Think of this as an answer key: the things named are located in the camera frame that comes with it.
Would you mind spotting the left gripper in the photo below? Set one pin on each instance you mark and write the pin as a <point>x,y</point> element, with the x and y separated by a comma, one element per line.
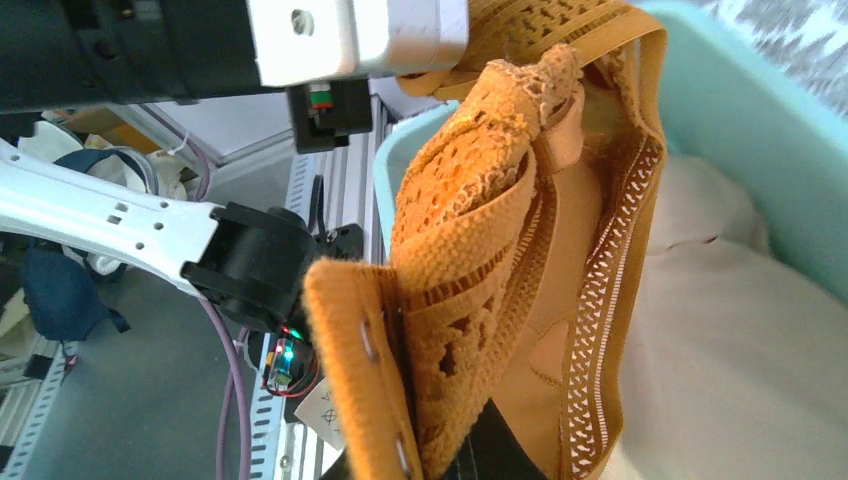
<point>77,53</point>

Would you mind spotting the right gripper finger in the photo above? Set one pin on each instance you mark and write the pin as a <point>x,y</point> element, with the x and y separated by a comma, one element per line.
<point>491,451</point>

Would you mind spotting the orange lace bra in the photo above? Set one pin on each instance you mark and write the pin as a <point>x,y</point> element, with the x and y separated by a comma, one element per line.
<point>496,219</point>

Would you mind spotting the teal plastic bin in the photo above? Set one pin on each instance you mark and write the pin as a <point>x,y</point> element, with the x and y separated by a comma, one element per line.
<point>685,83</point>

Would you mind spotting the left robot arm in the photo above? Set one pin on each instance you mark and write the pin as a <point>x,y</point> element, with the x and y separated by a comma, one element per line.
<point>237,255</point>

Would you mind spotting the beige bra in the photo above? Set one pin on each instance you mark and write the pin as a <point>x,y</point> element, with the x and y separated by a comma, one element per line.
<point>735,366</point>

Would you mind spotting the aluminium rail frame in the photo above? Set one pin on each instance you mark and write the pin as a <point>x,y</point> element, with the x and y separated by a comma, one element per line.
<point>149,382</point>

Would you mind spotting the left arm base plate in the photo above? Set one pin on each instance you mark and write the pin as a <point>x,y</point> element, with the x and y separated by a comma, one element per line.
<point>292,368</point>

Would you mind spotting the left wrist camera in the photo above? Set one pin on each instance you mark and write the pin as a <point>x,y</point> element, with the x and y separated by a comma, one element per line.
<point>358,60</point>

